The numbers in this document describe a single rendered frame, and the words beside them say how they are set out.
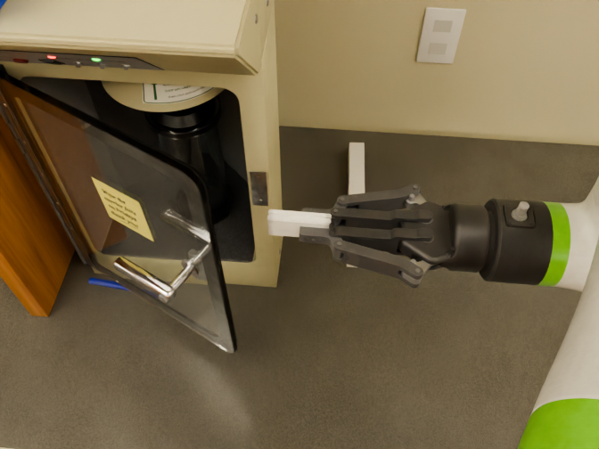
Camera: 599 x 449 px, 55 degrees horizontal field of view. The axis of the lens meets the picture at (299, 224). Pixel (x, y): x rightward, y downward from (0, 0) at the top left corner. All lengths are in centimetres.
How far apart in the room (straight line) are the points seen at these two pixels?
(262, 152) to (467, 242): 28
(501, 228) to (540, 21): 60
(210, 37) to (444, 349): 65
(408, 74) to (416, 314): 48
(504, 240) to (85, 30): 44
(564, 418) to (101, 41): 43
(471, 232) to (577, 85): 69
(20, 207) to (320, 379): 52
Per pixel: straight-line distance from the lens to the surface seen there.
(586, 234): 65
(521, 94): 125
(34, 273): 99
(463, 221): 62
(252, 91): 66
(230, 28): 50
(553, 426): 37
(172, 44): 50
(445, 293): 101
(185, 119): 81
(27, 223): 95
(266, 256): 91
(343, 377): 92
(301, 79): 120
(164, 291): 69
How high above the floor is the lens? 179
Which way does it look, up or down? 53 degrees down
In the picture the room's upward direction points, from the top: straight up
